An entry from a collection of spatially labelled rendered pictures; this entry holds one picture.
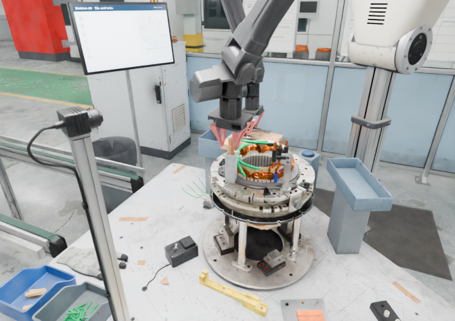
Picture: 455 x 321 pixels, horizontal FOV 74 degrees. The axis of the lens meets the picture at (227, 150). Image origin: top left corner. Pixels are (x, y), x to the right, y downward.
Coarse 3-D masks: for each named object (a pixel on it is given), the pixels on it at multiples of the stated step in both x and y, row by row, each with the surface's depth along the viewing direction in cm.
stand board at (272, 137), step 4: (252, 132) 128; (256, 132) 128; (268, 132) 128; (256, 136) 124; (264, 136) 124; (268, 136) 124; (272, 136) 124; (276, 136) 124; (280, 136) 124; (264, 140) 120; (272, 140) 120; (276, 140) 120; (280, 140) 123; (224, 144) 117; (240, 144) 117; (224, 148) 118
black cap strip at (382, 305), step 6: (372, 306) 84; (378, 306) 83; (384, 306) 83; (390, 306) 83; (372, 312) 84; (378, 312) 82; (384, 312) 82; (390, 312) 82; (378, 318) 81; (384, 318) 80; (390, 318) 80; (396, 318) 80
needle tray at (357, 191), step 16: (336, 160) 107; (352, 160) 107; (336, 176) 99; (352, 176) 103; (368, 176) 98; (336, 192) 103; (352, 192) 87; (368, 192) 94; (384, 192) 89; (336, 208) 103; (352, 208) 87; (368, 208) 86; (384, 208) 86; (336, 224) 103; (352, 224) 98; (336, 240) 103; (352, 240) 101
